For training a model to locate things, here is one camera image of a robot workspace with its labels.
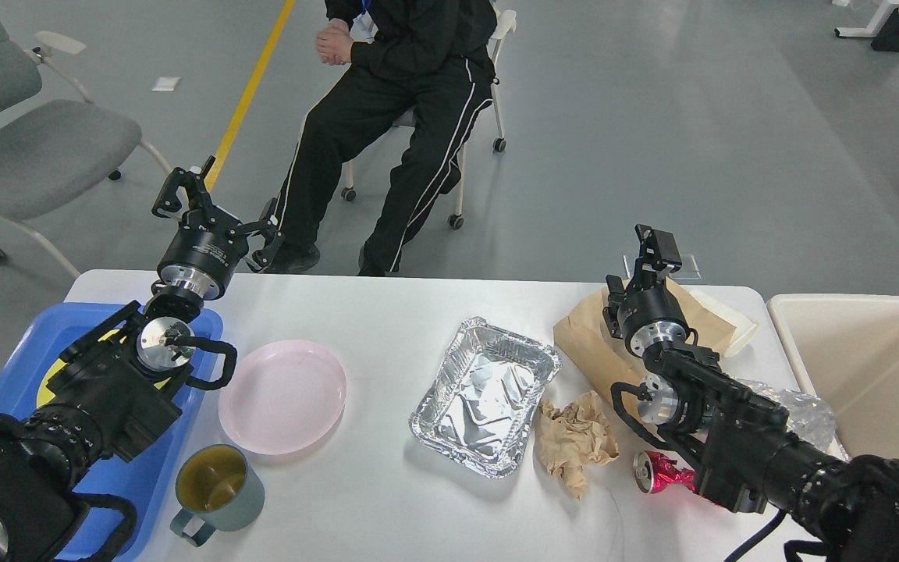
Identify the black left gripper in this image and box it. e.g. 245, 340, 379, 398
152, 155, 284, 301

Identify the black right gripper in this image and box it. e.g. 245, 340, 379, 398
602, 225, 691, 360

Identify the pink plate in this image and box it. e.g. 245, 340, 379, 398
218, 340, 347, 456

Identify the dark green mug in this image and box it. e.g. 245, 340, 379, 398
170, 443, 265, 547

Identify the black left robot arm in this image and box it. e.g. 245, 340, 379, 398
0, 157, 284, 561

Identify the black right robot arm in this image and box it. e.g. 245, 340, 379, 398
602, 224, 899, 561

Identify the clear floor socket cover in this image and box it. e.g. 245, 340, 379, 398
622, 254, 704, 283

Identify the brown paper bag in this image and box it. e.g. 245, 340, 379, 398
553, 279, 734, 404

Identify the white foam container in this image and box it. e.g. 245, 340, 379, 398
688, 289, 759, 357

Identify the white paper scrap on floor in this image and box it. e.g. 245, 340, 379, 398
151, 76, 182, 93

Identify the crumpled brown paper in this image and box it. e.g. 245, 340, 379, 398
534, 390, 620, 501

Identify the crushed red can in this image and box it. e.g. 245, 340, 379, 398
634, 450, 695, 494

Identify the grey office chair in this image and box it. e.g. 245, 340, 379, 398
0, 21, 171, 277

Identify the crumpled foil and plastic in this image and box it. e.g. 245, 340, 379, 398
738, 379, 851, 461

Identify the aluminium foil tray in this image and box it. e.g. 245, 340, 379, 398
409, 316, 563, 479

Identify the beige plastic bin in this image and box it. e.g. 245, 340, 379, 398
768, 293, 899, 459

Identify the yellow plate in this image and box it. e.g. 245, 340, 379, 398
36, 328, 177, 410

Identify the person in black tracksuit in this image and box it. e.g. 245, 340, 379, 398
265, 1, 497, 276

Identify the blue plastic tray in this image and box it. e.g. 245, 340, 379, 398
0, 302, 204, 561

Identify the white wheeled chair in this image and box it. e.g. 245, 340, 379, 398
340, 9, 518, 230

